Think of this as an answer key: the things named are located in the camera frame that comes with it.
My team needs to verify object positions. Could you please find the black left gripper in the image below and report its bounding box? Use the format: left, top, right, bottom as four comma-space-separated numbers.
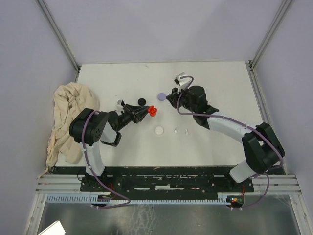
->
116, 103, 151, 131

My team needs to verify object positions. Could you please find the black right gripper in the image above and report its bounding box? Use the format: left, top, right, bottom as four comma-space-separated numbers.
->
166, 84, 197, 114

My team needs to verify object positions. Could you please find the purple earbud charging case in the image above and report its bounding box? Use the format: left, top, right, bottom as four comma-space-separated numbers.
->
157, 93, 166, 101

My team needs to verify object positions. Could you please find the black earbud charging case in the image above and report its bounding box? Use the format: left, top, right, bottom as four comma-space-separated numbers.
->
137, 98, 146, 106

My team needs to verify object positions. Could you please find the orange earbud charging case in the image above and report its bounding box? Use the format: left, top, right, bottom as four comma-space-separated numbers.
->
147, 105, 157, 117

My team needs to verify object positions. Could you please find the white earbud charging case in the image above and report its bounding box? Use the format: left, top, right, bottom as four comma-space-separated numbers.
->
154, 126, 164, 136

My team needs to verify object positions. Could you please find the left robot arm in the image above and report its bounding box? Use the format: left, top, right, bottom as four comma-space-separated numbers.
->
69, 104, 157, 191

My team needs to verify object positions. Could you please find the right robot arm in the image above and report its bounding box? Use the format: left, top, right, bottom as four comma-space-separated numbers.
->
166, 86, 285, 191

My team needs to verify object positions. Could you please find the cream crumpled cloth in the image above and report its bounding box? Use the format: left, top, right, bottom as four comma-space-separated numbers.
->
44, 82, 100, 173

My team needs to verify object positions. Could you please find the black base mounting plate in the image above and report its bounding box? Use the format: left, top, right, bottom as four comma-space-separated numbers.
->
80, 175, 254, 200

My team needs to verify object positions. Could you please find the white paper sheet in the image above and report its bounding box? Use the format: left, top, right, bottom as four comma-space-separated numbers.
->
38, 220, 66, 235

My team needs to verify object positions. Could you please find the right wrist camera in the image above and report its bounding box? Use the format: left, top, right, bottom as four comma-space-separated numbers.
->
174, 73, 194, 94

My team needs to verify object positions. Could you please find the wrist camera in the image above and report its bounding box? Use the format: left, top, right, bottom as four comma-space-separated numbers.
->
116, 100, 125, 112
174, 73, 194, 94

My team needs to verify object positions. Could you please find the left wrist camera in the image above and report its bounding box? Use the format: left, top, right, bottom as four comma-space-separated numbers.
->
116, 100, 125, 112

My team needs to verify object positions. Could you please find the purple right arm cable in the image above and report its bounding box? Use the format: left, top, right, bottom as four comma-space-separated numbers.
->
176, 75, 286, 209

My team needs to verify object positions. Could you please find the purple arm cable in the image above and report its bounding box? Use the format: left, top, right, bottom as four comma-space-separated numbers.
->
82, 110, 132, 209
176, 75, 286, 209

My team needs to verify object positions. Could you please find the right aluminium corner post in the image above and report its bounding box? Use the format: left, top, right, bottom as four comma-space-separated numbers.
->
248, 0, 297, 71

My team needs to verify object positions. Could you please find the aluminium corner post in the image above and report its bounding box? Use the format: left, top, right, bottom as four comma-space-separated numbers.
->
248, 0, 297, 71
36, 0, 81, 74

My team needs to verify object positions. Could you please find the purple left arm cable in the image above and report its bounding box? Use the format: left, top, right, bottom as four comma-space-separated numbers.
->
82, 110, 132, 209

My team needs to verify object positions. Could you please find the left aluminium corner post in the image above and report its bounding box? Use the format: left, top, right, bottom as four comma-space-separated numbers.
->
36, 0, 81, 74

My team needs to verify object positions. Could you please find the white slotted cable duct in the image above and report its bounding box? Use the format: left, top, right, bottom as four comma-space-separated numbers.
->
46, 193, 243, 204

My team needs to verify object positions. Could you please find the aluminium frame rail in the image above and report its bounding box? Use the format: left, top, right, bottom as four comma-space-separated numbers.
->
36, 175, 301, 195

